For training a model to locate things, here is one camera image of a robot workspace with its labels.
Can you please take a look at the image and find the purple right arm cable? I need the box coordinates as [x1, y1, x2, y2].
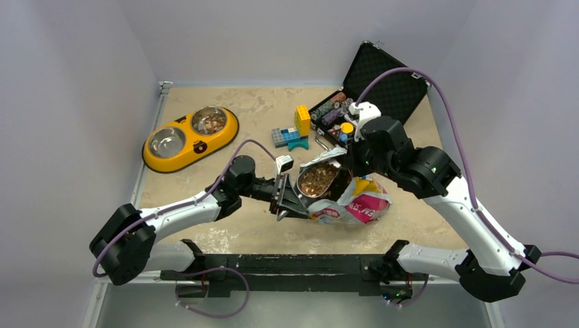
[354, 67, 579, 285]

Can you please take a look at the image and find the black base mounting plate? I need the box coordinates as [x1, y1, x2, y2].
[160, 254, 425, 301]

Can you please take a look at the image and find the silver metal scoop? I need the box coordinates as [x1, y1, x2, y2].
[296, 162, 340, 198]

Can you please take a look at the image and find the teal arch toy piece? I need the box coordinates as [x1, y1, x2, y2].
[287, 139, 309, 152]

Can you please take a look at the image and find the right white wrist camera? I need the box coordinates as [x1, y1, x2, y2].
[348, 102, 382, 141]

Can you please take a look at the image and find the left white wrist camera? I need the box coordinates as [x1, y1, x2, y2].
[275, 154, 294, 175]

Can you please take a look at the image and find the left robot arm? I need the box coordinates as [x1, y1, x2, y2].
[89, 155, 309, 286]

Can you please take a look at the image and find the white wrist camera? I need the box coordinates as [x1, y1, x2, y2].
[275, 154, 294, 175]
[348, 102, 382, 141]

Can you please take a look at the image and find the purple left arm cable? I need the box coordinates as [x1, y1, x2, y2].
[92, 139, 278, 278]

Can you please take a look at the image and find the black poker chip case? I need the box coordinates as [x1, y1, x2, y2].
[309, 41, 430, 146]

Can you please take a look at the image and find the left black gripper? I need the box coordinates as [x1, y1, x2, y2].
[237, 171, 308, 218]

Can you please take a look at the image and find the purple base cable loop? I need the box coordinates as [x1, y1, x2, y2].
[175, 266, 251, 321]

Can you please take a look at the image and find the yellow double pet bowl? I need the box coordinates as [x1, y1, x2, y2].
[141, 106, 240, 174]

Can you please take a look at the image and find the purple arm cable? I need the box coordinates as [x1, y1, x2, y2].
[354, 67, 579, 285]
[92, 139, 278, 278]

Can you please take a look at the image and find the yellow toy brick block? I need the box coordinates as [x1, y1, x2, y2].
[294, 105, 311, 137]

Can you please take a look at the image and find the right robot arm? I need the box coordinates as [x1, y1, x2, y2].
[345, 116, 541, 303]

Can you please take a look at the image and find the colourful pet food bag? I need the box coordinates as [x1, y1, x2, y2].
[294, 147, 391, 225]

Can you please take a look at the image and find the blue grey toy brick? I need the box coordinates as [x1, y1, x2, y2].
[271, 127, 302, 148]

